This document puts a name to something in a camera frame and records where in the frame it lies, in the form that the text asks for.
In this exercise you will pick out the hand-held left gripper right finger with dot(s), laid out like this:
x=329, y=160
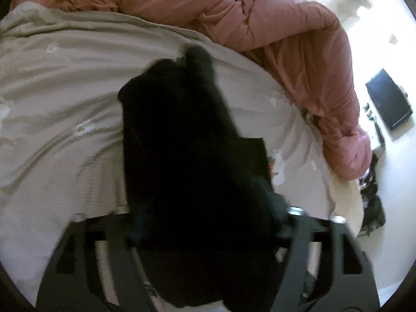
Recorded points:
x=299, y=243

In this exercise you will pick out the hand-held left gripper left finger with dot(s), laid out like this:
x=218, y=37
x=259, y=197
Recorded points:
x=117, y=250

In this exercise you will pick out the black top with orange cuffs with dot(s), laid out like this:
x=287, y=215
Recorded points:
x=188, y=152

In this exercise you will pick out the cream mattress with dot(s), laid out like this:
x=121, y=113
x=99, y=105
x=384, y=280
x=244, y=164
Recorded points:
x=352, y=201

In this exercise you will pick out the flower print bed sheet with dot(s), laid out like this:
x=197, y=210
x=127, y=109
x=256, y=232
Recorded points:
x=65, y=104

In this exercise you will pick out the black flat screen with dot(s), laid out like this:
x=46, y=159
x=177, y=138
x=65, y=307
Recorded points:
x=388, y=99

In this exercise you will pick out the pink duvet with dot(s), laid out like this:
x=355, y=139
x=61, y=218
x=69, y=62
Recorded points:
x=276, y=39

